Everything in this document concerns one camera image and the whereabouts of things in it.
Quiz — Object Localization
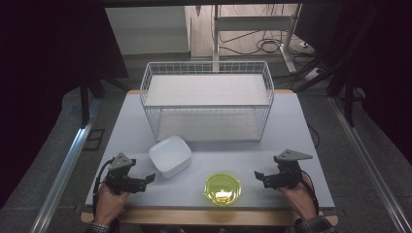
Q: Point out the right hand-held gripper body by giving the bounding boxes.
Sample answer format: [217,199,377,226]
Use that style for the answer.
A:
[263,149,314,189]

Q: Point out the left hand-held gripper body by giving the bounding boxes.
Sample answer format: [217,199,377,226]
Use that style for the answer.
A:
[105,152,148,195]

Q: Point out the white square bowl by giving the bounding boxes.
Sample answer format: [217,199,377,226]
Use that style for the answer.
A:
[148,135,192,180]

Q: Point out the person's right hand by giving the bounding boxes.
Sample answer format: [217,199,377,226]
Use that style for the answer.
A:
[277,172,319,221]

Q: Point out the person's left hand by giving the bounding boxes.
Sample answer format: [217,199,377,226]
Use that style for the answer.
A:
[94,182,131,226]

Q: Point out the black floor plate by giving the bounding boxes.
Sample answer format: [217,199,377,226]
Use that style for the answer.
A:
[82,128,107,151]

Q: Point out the black metal stand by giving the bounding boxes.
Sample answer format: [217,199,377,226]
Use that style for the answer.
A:
[78,73,109,128]
[326,62,358,128]

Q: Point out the white power strip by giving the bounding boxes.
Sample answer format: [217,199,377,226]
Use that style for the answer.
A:
[303,66,326,83]

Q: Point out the black curtain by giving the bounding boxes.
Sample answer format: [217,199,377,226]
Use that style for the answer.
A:
[0,0,130,208]
[295,0,412,166]

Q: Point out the white cabinet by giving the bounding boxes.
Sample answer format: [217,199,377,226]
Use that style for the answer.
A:
[104,5,191,56]

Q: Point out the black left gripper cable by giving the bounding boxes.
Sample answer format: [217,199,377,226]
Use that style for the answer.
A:
[92,157,117,218]

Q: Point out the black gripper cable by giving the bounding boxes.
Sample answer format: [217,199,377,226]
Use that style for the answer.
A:
[92,157,117,218]
[300,170,321,216]

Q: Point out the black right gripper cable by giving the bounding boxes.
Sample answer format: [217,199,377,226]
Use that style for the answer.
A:
[300,170,321,216]

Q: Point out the thin black table cable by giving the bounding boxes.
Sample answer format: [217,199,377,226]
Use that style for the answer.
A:
[306,123,322,150]

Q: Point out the aluminium rail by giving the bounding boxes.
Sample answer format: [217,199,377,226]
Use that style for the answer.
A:
[327,96,412,233]
[30,99,102,233]

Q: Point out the black floor cables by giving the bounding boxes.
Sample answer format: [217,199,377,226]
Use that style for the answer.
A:
[219,29,316,56]

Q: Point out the white desk frame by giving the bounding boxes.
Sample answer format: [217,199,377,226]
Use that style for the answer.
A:
[212,3,303,74]

